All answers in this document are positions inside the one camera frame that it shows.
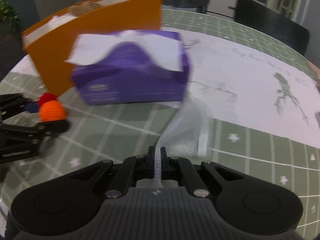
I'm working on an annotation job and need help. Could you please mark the white printed paper sheet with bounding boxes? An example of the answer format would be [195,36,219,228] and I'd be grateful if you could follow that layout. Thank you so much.
[1,28,319,148]

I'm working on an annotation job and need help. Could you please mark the white round cushion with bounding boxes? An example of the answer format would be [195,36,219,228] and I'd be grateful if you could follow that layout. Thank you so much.
[47,13,76,30]

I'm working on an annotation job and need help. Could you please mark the orange cardboard box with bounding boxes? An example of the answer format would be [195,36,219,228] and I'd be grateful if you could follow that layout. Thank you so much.
[22,0,162,95]

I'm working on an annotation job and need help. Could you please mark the clear mesh plastic bag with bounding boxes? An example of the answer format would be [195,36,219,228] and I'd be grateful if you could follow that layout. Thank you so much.
[138,98,212,189]

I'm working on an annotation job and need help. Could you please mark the orange knitted ball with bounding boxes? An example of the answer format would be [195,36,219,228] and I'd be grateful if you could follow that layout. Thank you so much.
[37,92,67,122]

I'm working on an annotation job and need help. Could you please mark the purple tissue box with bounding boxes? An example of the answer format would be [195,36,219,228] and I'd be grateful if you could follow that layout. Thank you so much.
[71,30,190,105]

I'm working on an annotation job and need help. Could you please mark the green potted plant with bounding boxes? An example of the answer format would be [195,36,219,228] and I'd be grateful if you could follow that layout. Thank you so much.
[0,0,22,36]

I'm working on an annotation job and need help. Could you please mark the green grid tablecloth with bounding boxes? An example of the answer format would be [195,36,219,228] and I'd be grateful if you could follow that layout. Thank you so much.
[1,9,319,239]

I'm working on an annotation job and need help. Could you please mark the brown coir bear mat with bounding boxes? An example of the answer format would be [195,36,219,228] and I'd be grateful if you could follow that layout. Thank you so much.
[68,1,103,17]

